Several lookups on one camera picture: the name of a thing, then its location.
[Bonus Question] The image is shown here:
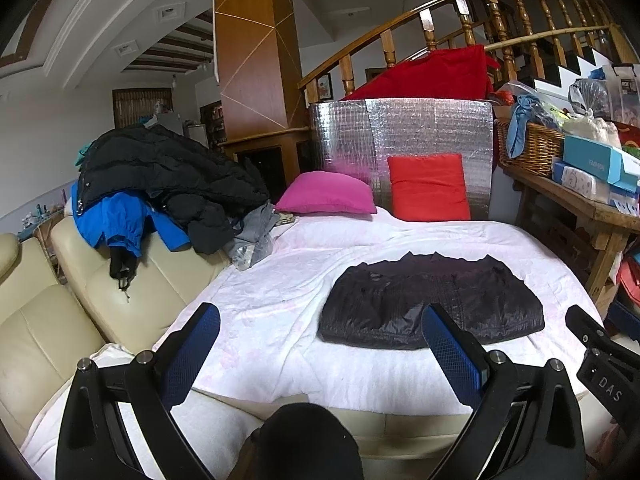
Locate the silver foil panel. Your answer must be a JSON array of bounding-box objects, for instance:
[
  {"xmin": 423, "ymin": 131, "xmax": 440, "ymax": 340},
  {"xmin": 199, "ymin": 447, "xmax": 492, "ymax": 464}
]
[{"xmin": 307, "ymin": 97, "xmax": 496, "ymax": 221}]

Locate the red bag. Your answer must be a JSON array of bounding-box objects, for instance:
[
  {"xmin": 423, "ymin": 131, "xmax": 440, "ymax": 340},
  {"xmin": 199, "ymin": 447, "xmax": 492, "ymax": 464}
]
[{"xmin": 615, "ymin": 252, "xmax": 640, "ymax": 306}]

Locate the clear plastic bag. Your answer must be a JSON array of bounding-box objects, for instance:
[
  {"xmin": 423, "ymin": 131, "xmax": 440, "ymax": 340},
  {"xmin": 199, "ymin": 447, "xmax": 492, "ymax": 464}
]
[{"xmin": 232, "ymin": 242, "xmax": 263, "ymax": 271}]

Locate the wicker basket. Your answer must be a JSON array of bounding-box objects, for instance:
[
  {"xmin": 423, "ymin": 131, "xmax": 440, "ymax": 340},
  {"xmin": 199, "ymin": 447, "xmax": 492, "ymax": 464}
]
[{"xmin": 495, "ymin": 117, "xmax": 566, "ymax": 178}]

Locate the blue cloth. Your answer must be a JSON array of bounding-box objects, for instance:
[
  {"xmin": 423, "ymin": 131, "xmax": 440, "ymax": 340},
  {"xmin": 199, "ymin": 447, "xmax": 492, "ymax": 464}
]
[{"xmin": 505, "ymin": 95, "xmax": 548, "ymax": 158}]

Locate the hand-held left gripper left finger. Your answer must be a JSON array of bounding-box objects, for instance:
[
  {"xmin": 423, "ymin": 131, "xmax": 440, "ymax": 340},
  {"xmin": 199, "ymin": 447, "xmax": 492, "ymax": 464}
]
[{"xmin": 55, "ymin": 302, "xmax": 222, "ymax": 480}]

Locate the wooden table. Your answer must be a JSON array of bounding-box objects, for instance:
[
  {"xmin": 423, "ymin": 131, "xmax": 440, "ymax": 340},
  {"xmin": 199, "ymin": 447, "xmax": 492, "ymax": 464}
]
[{"xmin": 500, "ymin": 160, "xmax": 640, "ymax": 311}]

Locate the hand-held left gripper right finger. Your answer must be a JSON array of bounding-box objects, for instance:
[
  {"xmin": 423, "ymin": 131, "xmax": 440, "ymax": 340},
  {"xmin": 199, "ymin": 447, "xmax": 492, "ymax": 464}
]
[{"xmin": 421, "ymin": 302, "xmax": 587, "ymax": 480}]

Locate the wooden stair railing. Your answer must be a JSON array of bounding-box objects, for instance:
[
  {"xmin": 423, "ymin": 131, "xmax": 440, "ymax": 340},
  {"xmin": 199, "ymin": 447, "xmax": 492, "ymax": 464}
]
[{"xmin": 297, "ymin": 0, "xmax": 631, "ymax": 106}]

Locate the white plastic bag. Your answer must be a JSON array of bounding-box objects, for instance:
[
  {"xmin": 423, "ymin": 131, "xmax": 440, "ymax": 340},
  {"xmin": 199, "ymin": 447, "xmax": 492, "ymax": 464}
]
[{"xmin": 562, "ymin": 112, "xmax": 623, "ymax": 148}]

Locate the red pillow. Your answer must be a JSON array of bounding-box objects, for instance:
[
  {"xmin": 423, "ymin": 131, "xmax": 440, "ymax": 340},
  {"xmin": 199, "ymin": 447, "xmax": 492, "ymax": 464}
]
[{"xmin": 387, "ymin": 154, "xmax": 472, "ymax": 222}]

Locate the pink pillow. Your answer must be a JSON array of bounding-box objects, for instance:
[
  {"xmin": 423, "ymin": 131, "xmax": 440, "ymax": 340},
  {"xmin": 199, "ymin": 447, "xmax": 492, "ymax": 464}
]
[{"xmin": 274, "ymin": 170, "xmax": 378, "ymax": 216}]

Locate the red cloth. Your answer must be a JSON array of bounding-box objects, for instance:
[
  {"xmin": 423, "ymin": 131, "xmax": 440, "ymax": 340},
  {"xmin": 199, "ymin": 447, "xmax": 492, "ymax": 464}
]
[{"xmin": 342, "ymin": 44, "xmax": 501, "ymax": 102}]

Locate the wooden pillar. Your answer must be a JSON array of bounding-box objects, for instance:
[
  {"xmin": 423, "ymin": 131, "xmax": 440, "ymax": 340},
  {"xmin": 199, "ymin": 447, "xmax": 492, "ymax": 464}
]
[{"xmin": 212, "ymin": 0, "xmax": 313, "ymax": 186}]

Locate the black quilted jacket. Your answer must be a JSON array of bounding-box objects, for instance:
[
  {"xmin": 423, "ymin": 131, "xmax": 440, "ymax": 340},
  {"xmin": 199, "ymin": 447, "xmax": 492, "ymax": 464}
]
[{"xmin": 319, "ymin": 253, "xmax": 546, "ymax": 351}]

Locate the grey garment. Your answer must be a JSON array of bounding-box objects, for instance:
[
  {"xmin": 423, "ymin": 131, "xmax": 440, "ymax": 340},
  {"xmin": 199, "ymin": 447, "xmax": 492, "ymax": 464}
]
[{"xmin": 222, "ymin": 205, "xmax": 281, "ymax": 271}]

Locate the beige leather sofa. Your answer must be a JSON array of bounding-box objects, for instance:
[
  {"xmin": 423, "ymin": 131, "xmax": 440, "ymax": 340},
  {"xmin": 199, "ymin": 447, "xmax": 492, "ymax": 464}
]
[{"xmin": 0, "ymin": 202, "xmax": 236, "ymax": 446}]

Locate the white blanket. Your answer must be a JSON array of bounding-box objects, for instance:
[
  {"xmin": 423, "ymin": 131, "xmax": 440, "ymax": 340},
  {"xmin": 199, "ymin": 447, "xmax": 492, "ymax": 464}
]
[{"xmin": 20, "ymin": 205, "xmax": 608, "ymax": 480}]

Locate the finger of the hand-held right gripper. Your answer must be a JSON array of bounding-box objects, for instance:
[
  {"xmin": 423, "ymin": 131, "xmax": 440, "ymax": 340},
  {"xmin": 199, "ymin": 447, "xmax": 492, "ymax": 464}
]
[{"xmin": 565, "ymin": 305, "xmax": 608, "ymax": 348}]

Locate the clear storage box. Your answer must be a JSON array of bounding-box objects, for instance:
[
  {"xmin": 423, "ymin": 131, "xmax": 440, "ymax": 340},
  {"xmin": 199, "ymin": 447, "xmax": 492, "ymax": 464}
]
[{"xmin": 602, "ymin": 64, "xmax": 640, "ymax": 126}]

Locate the grey plastic bag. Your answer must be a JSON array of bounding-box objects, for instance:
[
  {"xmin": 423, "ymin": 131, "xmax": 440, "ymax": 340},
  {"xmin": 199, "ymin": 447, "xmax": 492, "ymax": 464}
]
[{"xmin": 569, "ymin": 79, "xmax": 611, "ymax": 116}]

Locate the black puffer coat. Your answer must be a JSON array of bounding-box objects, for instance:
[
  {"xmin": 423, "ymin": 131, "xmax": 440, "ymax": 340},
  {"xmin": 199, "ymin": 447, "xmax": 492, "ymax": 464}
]
[{"xmin": 77, "ymin": 124, "xmax": 273, "ymax": 256}]

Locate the blue jacket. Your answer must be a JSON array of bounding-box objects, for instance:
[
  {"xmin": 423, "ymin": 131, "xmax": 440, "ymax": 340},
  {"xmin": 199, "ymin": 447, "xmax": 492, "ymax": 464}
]
[{"xmin": 70, "ymin": 180, "xmax": 193, "ymax": 291}]

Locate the white patterned packet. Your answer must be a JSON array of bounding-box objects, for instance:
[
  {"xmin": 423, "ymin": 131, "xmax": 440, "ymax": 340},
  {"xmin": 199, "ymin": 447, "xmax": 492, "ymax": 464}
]
[{"xmin": 552, "ymin": 160, "xmax": 640, "ymax": 216}]

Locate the blue cardboard box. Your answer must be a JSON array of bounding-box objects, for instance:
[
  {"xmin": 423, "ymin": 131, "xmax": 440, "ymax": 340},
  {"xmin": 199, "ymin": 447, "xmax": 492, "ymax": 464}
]
[{"xmin": 562, "ymin": 134, "xmax": 640, "ymax": 193}]

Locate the person's knee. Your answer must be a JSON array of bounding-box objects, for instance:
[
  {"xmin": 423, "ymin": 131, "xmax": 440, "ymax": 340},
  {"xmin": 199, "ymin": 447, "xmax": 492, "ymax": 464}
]
[{"xmin": 235, "ymin": 402, "xmax": 365, "ymax": 480}]

